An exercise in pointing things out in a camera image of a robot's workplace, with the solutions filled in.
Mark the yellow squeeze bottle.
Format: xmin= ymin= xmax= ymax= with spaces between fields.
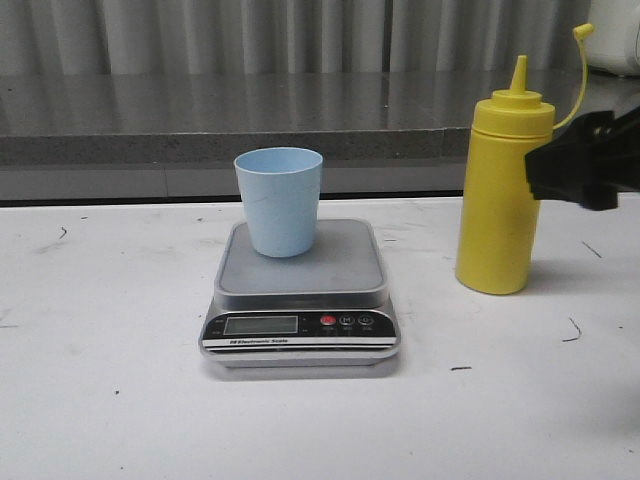
xmin=455 ymin=55 xmax=586 ymax=295

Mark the white pleated curtain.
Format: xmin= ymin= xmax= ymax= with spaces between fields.
xmin=1 ymin=1 xmax=589 ymax=76

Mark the silver electronic kitchen scale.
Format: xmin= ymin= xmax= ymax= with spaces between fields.
xmin=199 ymin=219 xmax=401 ymax=368

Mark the white appliance on counter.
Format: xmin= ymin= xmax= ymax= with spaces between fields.
xmin=586 ymin=0 xmax=639 ymax=77

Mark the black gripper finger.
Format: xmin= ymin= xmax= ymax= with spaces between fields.
xmin=525 ymin=110 xmax=639 ymax=210

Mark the light blue plastic cup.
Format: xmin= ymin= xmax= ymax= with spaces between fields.
xmin=234 ymin=147 xmax=323 ymax=258

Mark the grey stone counter ledge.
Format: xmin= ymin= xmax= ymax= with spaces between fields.
xmin=0 ymin=69 xmax=640 ymax=201

